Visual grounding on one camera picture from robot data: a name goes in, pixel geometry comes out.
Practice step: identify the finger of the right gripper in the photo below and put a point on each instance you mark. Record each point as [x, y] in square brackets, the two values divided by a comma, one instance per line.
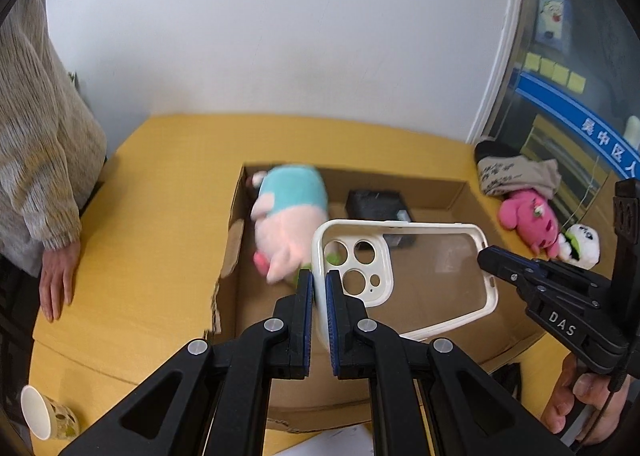
[557, 275]

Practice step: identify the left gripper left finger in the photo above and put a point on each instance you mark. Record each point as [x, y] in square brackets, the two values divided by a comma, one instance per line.
[210, 399]

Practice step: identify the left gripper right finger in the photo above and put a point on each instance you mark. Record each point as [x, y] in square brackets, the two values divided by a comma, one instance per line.
[427, 398]

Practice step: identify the white clear phone case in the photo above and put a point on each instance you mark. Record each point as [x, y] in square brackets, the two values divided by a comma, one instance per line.
[420, 278]

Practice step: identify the pastel plush toy green hair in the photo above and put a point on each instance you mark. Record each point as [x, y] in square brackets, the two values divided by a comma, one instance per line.
[291, 205]

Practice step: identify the bare right hand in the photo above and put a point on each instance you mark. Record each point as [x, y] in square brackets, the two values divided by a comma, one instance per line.
[590, 389]

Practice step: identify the white panda plush toy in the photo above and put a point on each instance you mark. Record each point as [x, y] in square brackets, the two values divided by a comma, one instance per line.
[580, 246]

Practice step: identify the pink plush toy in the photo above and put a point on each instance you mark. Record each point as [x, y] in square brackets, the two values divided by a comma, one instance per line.
[528, 213]

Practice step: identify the white paper sheet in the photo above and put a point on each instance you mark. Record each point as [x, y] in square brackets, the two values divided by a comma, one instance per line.
[350, 441]

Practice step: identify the beige printed cloth bag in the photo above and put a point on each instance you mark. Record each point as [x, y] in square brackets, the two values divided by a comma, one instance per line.
[503, 170]

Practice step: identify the paper cup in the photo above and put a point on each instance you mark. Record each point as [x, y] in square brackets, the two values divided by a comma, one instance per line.
[47, 419]

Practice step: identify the cardboard box tray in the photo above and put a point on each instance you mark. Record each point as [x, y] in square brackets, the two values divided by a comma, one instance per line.
[242, 296]

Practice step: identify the small black product box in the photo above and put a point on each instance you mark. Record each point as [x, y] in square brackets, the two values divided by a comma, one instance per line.
[377, 206]

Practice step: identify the yellow sticky notes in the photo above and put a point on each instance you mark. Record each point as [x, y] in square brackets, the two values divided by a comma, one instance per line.
[555, 71]

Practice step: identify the man in grey hoodie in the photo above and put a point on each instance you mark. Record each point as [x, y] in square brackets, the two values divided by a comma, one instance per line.
[52, 154]

